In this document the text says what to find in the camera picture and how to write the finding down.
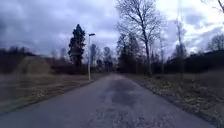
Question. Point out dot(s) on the street lamp pole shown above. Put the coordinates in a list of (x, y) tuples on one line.
[(89, 60)]

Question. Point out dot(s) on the thin bare tree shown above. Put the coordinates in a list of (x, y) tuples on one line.
[(180, 50)]

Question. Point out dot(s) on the tall dark conifer tree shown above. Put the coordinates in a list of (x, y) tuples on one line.
[(77, 43)]

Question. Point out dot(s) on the dark hedge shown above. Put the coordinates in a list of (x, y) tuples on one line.
[(200, 62)]

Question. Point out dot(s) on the bare tree behind hedge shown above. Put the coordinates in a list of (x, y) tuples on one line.
[(217, 42)]

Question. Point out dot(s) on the dark bushes on slope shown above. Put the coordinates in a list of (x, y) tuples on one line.
[(10, 60)]

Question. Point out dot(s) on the row of distant trees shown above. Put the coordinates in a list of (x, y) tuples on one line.
[(106, 60)]

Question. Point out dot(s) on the dry grass verge with leaves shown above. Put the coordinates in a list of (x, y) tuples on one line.
[(193, 90)]

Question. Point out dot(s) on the grey asphalt path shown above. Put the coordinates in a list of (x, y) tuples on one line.
[(113, 103)]

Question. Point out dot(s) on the tall bare branching tree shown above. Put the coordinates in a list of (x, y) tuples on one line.
[(147, 50)]

